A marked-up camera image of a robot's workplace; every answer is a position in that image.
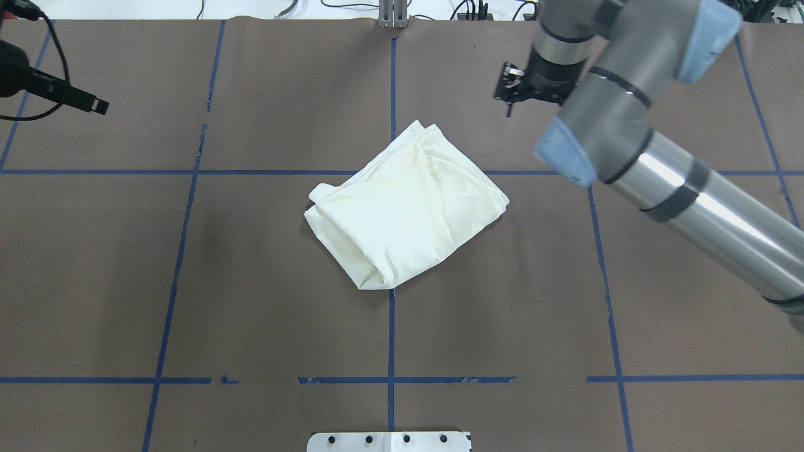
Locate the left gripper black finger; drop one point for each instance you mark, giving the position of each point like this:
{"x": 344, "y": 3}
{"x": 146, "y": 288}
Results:
{"x": 89, "y": 103}

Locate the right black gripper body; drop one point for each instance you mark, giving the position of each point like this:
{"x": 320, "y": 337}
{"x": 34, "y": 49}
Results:
{"x": 553, "y": 80}

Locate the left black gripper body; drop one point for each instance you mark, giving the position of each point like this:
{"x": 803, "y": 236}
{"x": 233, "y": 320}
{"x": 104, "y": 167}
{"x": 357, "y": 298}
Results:
{"x": 43, "y": 80}

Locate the cream long-sleeve cat shirt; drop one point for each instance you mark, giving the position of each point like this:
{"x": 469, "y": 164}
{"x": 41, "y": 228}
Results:
{"x": 406, "y": 211}

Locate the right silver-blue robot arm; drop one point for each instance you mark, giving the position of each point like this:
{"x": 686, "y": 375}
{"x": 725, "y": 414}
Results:
{"x": 605, "y": 65}

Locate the orange black adapter box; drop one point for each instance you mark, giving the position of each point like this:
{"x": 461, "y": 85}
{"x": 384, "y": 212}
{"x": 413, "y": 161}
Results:
{"x": 472, "y": 11}

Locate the aluminium frame post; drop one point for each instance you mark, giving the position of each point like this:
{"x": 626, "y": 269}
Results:
{"x": 393, "y": 14}

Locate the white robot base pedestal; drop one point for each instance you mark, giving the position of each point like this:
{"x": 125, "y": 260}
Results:
{"x": 422, "y": 440}

